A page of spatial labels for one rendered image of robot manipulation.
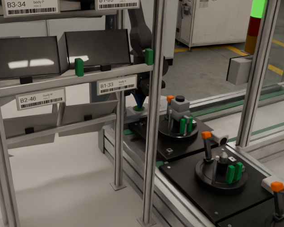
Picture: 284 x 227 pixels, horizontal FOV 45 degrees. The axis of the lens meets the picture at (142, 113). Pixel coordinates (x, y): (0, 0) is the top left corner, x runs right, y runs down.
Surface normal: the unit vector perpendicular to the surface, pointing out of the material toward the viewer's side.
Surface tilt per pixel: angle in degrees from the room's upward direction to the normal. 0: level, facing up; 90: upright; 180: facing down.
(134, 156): 0
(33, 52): 65
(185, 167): 0
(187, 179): 0
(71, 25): 90
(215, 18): 90
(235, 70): 90
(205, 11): 89
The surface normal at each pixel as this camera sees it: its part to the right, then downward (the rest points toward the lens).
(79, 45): 0.33, 0.04
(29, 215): 0.04, -0.88
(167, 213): -0.87, 0.20
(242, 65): 0.50, 0.42
